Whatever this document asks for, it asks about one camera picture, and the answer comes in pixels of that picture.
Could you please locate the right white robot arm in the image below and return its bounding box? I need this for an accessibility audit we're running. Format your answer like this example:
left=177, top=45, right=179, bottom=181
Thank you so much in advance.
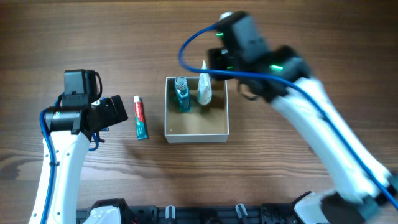
left=208, top=11, right=397, bottom=223

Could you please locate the left blue cable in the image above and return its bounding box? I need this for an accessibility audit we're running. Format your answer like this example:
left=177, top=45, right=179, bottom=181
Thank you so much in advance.
left=39, top=93, right=109, bottom=224

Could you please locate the red green toothpaste tube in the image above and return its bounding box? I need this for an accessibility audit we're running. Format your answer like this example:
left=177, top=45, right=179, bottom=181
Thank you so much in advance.
left=134, top=95, right=148, bottom=140

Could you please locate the blue mouthwash bottle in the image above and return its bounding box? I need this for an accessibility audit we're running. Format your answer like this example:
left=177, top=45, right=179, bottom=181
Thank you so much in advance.
left=174, top=77, right=190, bottom=113

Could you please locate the blue cable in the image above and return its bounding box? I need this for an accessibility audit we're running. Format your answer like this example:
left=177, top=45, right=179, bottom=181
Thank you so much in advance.
left=39, top=93, right=109, bottom=224
left=177, top=22, right=398, bottom=211

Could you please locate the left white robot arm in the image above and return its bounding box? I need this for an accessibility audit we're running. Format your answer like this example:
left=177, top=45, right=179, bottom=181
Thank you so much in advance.
left=29, top=69, right=128, bottom=223

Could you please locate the right blue cable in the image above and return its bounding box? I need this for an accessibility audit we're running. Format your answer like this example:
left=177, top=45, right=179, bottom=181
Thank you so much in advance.
left=177, top=22, right=398, bottom=211

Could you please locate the white lotion tube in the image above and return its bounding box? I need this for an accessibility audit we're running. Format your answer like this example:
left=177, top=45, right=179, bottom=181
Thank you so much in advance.
left=197, top=73, right=213, bottom=105

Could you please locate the open beige cardboard box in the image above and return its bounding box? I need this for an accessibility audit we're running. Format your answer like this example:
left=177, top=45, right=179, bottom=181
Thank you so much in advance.
left=164, top=77, right=229, bottom=144

